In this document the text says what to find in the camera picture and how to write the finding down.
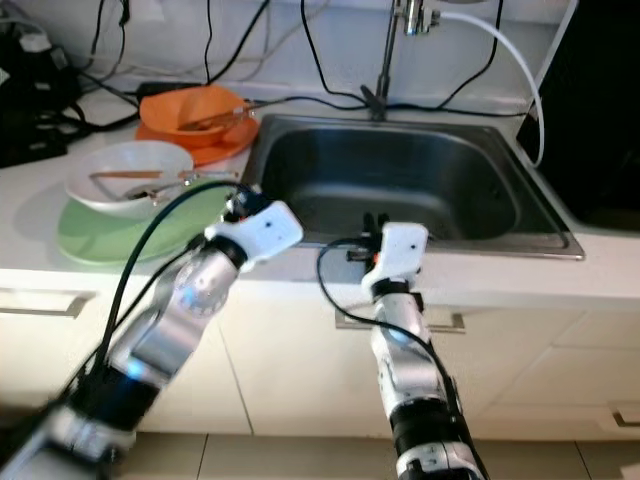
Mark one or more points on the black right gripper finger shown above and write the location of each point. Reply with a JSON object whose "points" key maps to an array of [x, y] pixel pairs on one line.
{"points": [[369, 223], [383, 223]]}

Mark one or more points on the metal fork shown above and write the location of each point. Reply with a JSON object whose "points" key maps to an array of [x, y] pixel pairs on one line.
{"points": [[195, 183]]}

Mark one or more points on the brown wooden chopstick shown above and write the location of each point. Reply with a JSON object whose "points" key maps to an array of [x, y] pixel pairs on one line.
{"points": [[210, 123], [120, 175], [225, 115]]}

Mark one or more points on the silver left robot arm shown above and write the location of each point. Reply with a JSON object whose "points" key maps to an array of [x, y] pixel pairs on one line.
{"points": [[170, 330]]}

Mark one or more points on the steel kitchen sink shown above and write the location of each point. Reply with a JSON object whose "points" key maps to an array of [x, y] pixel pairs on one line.
{"points": [[420, 175]]}

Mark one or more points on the orange plate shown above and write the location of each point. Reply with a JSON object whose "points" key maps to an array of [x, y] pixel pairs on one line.
{"points": [[220, 152]]}

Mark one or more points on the small black power strip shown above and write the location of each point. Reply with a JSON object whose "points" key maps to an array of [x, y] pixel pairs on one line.
{"points": [[160, 91]]}

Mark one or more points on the white cabinet door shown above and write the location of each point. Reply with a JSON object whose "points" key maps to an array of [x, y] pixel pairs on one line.
{"points": [[300, 380], [30, 350]]}

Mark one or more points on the green plate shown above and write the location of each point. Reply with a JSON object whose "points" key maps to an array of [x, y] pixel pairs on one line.
{"points": [[95, 240]]}

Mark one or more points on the long black power strip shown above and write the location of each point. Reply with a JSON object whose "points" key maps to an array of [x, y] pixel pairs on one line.
{"points": [[45, 142]]}

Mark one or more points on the black water dispenser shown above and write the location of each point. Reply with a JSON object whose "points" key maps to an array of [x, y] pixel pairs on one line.
{"points": [[595, 110]]}

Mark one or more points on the black charger box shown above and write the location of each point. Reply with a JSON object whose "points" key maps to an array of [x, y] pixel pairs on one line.
{"points": [[40, 75]]}

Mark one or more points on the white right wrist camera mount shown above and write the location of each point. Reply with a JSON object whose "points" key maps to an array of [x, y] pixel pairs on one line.
{"points": [[400, 250]]}

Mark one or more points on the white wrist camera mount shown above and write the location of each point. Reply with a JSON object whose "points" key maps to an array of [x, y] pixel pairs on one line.
{"points": [[260, 235], [400, 250]]}

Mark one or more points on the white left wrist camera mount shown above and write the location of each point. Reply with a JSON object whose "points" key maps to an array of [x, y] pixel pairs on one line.
{"points": [[260, 235]]}

